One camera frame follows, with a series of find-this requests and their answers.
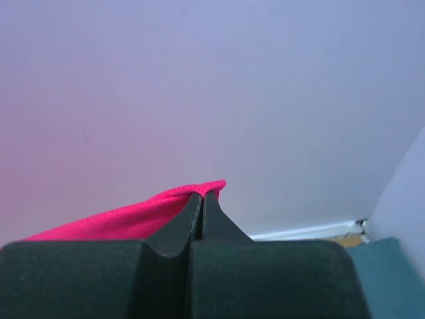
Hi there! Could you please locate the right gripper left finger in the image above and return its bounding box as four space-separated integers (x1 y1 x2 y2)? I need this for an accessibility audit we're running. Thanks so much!
1 194 202 318

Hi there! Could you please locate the red t shirt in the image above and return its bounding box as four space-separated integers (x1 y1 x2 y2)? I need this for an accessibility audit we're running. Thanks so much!
27 179 226 241

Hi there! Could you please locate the folded grey-blue t shirt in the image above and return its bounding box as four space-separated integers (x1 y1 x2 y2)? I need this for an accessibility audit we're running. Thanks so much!
347 238 424 319

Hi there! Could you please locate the aluminium back rail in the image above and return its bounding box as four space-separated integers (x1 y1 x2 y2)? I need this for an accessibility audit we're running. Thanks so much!
250 219 367 241

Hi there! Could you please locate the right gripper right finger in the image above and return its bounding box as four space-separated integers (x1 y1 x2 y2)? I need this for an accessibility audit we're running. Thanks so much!
187 192 371 318

